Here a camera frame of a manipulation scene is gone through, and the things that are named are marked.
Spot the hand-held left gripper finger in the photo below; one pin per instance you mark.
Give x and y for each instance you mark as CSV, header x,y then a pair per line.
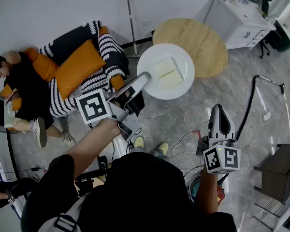
x,y
137,82
135,104

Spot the person's leg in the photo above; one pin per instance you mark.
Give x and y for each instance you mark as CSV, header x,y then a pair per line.
x,y
137,150
160,156

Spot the black spray bottle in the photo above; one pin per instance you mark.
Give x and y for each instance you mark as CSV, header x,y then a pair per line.
x,y
266,1

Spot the grey mop pole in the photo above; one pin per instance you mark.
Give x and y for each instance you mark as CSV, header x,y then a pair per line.
x,y
131,20

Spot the round wooden table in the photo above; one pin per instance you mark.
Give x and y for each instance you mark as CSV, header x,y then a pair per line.
x,y
203,45

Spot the orange sofa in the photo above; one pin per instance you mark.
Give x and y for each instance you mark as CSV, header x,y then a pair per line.
x,y
104,30

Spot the person's black shirt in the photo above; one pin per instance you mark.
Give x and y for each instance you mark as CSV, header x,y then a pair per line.
x,y
140,190

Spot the person's left forearm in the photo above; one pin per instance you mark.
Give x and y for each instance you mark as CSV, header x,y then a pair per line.
x,y
91,144

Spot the person's left yellow shoe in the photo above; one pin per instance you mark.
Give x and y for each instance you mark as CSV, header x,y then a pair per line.
x,y
139,142

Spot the person's left leg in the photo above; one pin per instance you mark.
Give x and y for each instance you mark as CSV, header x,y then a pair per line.
x,y
137,150

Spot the person's right leg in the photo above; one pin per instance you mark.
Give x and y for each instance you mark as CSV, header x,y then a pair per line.
x,y
160,156

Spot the person's yellow shoe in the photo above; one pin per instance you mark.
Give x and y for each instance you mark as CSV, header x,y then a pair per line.
x,y
163,148
139,142

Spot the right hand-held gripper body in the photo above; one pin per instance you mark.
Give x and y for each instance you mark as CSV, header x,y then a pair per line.
x,y
222,158

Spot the flat orange cushion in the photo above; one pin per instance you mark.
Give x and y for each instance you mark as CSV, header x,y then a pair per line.
x,y
77,69

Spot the pale yellow food block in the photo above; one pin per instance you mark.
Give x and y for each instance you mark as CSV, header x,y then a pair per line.
x,y
166,69

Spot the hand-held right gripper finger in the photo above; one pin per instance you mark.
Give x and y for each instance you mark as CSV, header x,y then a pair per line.
x,y
215,122
228,127

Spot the black office chair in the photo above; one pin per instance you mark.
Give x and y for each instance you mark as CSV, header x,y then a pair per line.
x,y
280,40

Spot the person's right forearm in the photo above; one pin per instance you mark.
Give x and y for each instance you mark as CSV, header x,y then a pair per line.
x,y
207,192

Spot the white power strip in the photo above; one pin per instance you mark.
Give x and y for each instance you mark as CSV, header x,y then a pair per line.
x,y
267,116

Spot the person's right yellow shoe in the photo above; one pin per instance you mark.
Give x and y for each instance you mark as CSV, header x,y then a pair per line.
x,y
163,148

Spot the white shoulder bag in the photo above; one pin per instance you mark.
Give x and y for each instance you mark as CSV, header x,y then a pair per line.
x,y
70,216

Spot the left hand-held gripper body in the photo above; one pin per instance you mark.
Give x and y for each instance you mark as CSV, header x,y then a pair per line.
x,y
94,106

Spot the dark grey side table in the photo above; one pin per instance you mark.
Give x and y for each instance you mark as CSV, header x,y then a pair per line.
x,y
278,173

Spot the white metal frame table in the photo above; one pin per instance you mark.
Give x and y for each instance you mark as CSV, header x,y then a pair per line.
x,y
280,211

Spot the white cabinet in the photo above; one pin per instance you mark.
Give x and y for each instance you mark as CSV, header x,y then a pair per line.
x,y
222,16

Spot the white round plate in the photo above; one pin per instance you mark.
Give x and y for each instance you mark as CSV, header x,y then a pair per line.
x,y
149,57

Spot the puffy orange cushion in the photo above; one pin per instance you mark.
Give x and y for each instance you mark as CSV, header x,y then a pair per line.
x,y
43,66

